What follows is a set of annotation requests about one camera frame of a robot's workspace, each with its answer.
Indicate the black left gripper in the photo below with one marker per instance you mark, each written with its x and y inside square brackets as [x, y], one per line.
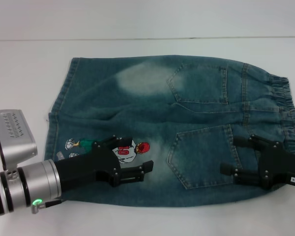
[88, 167]

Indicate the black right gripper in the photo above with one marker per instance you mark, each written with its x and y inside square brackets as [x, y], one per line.
[275, 164]

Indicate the blue denim shorts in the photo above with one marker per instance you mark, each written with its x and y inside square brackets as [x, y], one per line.
[142, 110]

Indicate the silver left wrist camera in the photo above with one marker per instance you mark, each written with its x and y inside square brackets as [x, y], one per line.
[12, 132]

